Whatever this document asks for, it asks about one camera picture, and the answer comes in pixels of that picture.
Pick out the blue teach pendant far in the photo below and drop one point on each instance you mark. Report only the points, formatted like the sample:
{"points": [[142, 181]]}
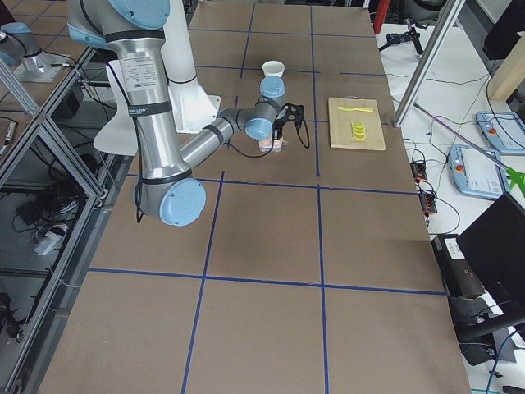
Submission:
{"points": [[503, 130]]}

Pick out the blue teach pendant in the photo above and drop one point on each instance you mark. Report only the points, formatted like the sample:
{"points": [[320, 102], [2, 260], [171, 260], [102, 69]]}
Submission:
{"points": [[503, 130], [476, 175]]}

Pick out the clear plastic egg box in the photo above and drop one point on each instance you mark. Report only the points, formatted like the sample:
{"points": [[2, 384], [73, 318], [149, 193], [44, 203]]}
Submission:
{"points": [[270, 145]]}

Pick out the black monitor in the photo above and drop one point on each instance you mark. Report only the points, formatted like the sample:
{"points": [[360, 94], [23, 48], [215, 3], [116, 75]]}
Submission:
{"points": [[493, 245]]}

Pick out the yellow plastic knife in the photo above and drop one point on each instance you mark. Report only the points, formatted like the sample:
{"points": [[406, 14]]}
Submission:
{"points": [[354, 109]]}

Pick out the white round bowl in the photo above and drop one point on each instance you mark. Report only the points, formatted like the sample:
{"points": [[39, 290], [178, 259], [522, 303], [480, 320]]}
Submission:
{"points": [[273, 68]]}

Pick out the grabber stick green tip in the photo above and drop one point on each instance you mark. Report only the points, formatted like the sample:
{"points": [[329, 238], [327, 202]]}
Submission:
{"points": [[516, 177]]}

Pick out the blue teach pendant near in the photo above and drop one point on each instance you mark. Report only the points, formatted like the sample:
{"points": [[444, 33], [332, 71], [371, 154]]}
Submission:
{"points": [[476, 175]]}

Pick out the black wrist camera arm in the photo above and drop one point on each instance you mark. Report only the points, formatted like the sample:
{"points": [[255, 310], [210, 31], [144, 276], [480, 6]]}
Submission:
{"points": [[294, 113]]}

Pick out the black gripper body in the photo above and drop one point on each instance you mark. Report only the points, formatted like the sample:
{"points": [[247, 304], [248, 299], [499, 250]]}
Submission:
{"points": [[280, 132]]}

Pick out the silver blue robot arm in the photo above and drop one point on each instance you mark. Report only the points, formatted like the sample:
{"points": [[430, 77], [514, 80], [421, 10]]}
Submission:
{"points": [[151, 42]]}

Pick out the aluminium frame post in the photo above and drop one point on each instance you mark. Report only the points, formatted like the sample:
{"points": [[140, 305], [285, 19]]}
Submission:
{"points": [[445, 22]]}

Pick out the bamboo cutting board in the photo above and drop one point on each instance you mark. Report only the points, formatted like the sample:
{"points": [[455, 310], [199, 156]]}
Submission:
{"points": [[340, 127]]}

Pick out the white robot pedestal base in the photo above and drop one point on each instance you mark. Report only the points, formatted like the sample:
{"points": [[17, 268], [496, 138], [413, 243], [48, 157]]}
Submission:
{"points": [[192, 107]]}

